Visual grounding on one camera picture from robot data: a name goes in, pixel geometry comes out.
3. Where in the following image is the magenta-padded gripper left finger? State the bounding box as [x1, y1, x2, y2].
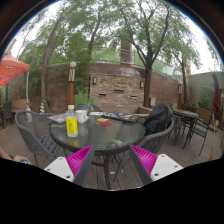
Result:
[43, 144, 96, 187]

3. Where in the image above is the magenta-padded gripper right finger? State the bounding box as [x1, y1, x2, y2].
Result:
[128, 144, 184, 186]

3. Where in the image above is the yellow-labelled drink bottle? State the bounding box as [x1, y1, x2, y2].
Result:
[65, 104, 79, 138]

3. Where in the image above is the grey woven chair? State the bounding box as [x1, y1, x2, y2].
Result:
[14, 109, 68, 167]
[89, 103, 103, 113]
[113, 116, 176, 183]

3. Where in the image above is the black backpack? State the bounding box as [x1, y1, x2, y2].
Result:
[143, 103, 174, 136]

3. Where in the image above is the white mug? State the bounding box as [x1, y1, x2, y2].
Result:
[75, 109, 89, 125]

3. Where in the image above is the silver laptop with stickers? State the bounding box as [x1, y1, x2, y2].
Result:
[47, 113, 68, 125]

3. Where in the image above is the white book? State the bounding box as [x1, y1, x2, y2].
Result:
[88, 111, 106, 117]

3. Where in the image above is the round dark side table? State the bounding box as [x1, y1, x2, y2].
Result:
[172, 109, 200, 148]

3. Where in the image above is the dark metal chair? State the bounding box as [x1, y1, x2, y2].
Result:
[182, 114, 214, 157]

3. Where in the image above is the person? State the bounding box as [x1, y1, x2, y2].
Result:
[0, 144, 32, 165]

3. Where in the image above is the blue-yellow striped cone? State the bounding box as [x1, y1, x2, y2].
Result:
[39, 99, 46, 115]

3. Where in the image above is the dark-trunked tree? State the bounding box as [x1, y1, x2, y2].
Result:
[109, 0, 201, 108]

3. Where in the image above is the closed maroon parasol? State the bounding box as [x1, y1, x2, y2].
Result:
[209, 73, 223, 161]

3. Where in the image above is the leaning pale-trunked tree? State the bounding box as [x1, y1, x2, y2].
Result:
[33, 3, 88, 104]

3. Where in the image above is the orange parasol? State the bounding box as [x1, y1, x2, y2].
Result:
[0, 51, 33, 123]

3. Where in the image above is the globe-topped lamp post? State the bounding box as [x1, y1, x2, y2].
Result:
[67, 60, 78, 108]

